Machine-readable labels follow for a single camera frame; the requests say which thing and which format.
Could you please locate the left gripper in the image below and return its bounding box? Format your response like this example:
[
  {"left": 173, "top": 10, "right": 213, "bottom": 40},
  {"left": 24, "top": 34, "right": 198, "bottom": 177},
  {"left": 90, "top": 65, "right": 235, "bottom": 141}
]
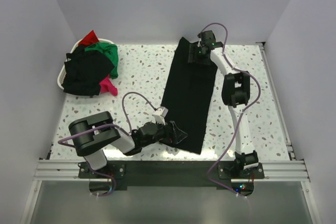
[{"left": 141, "top": 118, "right": 186, "bottom": 148}]

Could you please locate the black t-shirt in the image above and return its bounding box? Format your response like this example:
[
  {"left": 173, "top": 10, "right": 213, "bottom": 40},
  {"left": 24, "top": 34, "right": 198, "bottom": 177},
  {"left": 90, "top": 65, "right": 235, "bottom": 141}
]
[{"left": 161, "top": 37, "right": 217, "bottom": 154}]

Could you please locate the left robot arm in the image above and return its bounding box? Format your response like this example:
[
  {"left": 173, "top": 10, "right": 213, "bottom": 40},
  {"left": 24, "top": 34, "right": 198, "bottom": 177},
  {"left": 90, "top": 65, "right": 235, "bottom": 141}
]
[{"left": 68, "top": 112, "right": 188, "bottom": 178}]

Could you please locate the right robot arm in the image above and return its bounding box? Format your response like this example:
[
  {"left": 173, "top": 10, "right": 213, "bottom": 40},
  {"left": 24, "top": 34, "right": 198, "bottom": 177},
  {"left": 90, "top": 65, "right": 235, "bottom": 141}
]
[{"left": 188, "top": 30, "right": 259, "bottom": 178}]

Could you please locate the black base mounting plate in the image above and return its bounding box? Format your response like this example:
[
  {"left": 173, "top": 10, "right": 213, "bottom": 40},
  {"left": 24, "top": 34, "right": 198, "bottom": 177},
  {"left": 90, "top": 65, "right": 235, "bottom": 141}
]
[{"left": 78, "top": 161, "right": 265, "bottom": 192}]

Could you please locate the pink t-shirt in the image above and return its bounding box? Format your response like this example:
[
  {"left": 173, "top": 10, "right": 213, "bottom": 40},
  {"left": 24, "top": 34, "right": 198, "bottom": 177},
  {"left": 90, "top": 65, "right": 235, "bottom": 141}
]
[{"left": 99, "top": 76, "right": 118, "bottom": 96}]

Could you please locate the green t-shirt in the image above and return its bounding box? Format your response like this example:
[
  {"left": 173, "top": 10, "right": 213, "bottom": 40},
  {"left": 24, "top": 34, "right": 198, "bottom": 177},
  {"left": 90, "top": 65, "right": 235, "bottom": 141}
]
[{"left": 85, "top": 42, "right": 119, "bottom": 79}]

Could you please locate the black clothes pile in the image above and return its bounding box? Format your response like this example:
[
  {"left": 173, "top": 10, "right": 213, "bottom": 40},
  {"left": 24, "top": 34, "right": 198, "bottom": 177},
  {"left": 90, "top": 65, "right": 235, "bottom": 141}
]
[{"left": 62, "top": 45, "right": 114, "bottom": 96}]

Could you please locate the red t-shirt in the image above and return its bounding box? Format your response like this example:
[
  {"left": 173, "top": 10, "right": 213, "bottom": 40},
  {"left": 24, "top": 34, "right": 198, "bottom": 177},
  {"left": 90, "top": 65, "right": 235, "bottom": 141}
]
[{"left": 78, "top": 30, "right": 99, "bottom": 47}]

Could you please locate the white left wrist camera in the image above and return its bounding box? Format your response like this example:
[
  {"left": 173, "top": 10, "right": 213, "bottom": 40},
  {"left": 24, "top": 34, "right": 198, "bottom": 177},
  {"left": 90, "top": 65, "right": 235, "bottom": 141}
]
[{"left": 152, "top": 106, "right": 169, "bottom": 125}]

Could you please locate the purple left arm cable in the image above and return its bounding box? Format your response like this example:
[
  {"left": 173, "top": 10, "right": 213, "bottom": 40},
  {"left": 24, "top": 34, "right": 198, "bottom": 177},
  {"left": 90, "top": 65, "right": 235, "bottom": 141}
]
[{"left": 57, "top": 92, "right": 160, "bottom": 196}]

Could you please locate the right side aluminium rail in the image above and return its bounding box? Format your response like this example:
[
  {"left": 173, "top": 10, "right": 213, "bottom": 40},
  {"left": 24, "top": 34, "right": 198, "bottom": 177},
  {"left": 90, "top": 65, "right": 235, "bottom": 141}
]
[{"left": 256, "top": 42, "right": 305, "bottom": 161}]

